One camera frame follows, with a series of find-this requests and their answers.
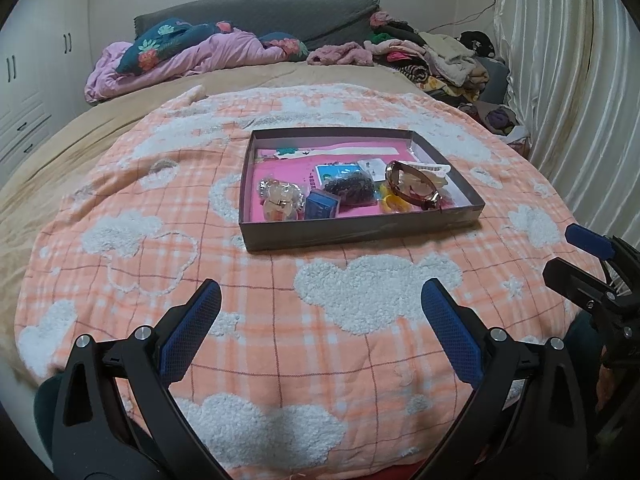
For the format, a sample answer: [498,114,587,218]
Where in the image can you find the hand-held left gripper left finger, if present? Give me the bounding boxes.
[50,277,233,480]

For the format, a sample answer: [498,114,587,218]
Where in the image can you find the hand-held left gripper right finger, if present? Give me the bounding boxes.
[415,277,601,480]

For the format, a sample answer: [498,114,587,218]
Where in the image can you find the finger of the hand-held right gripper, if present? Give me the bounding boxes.
[565,223,640,281]
[542,257,640,322]

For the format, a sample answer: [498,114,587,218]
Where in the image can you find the grey box with pink lining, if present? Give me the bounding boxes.
[239,127,487,253]

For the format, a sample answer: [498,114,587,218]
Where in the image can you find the black hair ties packet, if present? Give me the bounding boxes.
[315,162,379,209]

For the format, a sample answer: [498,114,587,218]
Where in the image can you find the person's right leg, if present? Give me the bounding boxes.
[564,310,605,348]

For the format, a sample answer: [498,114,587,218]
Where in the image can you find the person's leg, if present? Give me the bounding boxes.
[33,374,68,466]
[564,310,605,348]

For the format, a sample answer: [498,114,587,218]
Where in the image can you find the orange checked cloud blanket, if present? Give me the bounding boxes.
[12,82,608,480]

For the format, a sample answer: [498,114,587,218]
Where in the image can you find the brown sunglasses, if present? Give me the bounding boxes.
[385,160,444,211]

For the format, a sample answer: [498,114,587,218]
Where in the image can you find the bag full of clothes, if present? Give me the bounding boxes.
[457,100,531,144]

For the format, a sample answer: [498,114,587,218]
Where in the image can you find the cream satin curtain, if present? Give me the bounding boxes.
[492,0,640,251]

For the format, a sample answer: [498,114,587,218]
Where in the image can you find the white hair clip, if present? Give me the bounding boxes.
[412,160,454,192]

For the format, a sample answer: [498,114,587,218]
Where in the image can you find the person's left leg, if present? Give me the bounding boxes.
[33,374,68,466]

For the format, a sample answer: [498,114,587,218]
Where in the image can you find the small blue box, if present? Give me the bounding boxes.
[304,190,342,220]

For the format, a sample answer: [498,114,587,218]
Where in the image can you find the small clear earring packet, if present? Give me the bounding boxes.
[357,157,386,179]

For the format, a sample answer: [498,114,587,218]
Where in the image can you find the grey padded seat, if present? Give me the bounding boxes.
[475,55,512,107]

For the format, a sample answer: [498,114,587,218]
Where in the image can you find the black and white bag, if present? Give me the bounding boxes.
[457,30,497,59]

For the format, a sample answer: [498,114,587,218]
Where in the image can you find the beige bed sheet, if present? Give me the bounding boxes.
[0,57,426,201]

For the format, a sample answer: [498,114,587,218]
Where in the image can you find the pile of folded clothes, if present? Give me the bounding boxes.
[365,10,493,104]

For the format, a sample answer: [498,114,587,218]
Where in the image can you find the pink floral quilt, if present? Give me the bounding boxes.
[84,17,311,106]

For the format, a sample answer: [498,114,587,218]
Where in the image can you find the pink fuzzy garment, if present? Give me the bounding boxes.
[306,42,376,67]

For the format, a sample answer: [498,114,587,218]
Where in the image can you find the white glossy wardrobe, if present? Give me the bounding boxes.
[0,0,94,171]

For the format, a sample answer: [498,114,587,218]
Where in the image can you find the grey headboard cover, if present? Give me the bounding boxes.
[134,0,381,53]

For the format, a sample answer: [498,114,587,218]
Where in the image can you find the yellow hair ring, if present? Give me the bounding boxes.
[375,185,407,215]

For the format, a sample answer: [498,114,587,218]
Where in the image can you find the thin black wall cable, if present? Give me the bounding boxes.
[430,2,497,29]

